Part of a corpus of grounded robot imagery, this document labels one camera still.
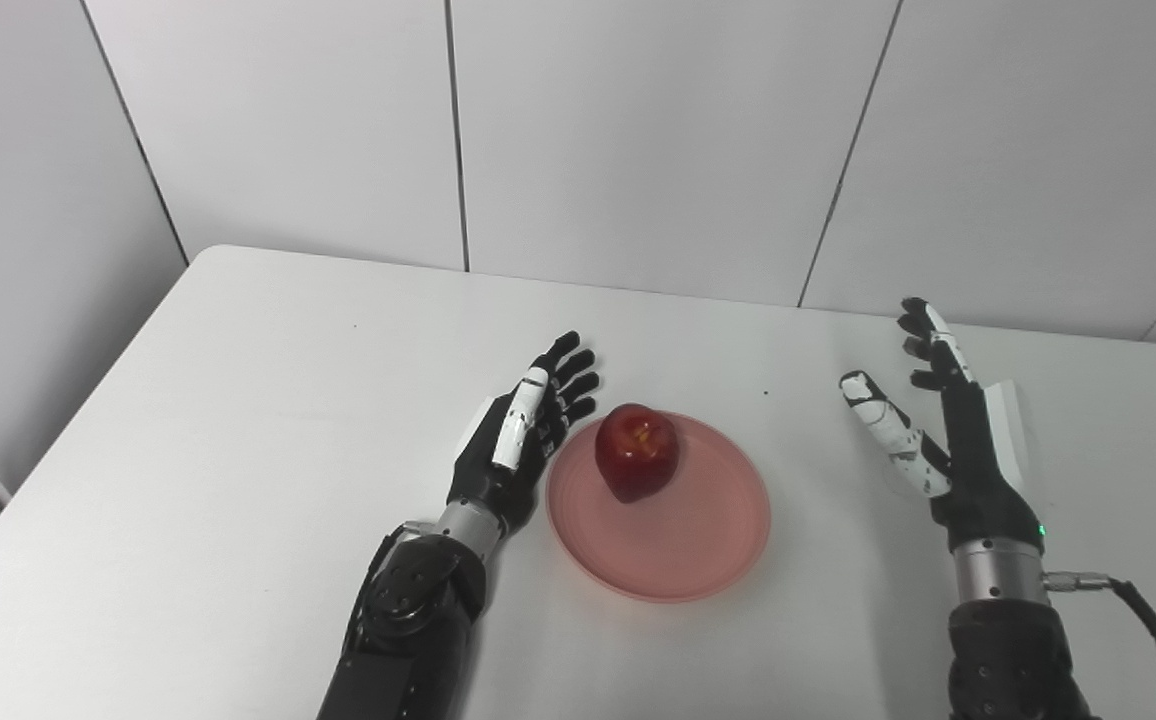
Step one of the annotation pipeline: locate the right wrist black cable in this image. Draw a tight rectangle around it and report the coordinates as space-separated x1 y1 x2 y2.
1043 570 1156 720

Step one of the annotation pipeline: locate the pink round plate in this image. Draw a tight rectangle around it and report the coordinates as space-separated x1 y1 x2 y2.
545 410 773 604

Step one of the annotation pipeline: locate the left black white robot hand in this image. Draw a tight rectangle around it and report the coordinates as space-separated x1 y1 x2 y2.
446 331 601 533

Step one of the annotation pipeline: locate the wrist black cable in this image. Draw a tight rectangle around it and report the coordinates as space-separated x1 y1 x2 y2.
343 520 434 651
1043 570 1156 720

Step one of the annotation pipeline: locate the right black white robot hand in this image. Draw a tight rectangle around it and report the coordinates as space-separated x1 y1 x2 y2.
839 297 1047 553

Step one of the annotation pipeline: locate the red apple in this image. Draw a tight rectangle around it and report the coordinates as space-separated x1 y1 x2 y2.
594 403 682 505

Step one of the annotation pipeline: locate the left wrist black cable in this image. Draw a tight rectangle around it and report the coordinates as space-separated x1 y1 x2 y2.
343 520 434 651

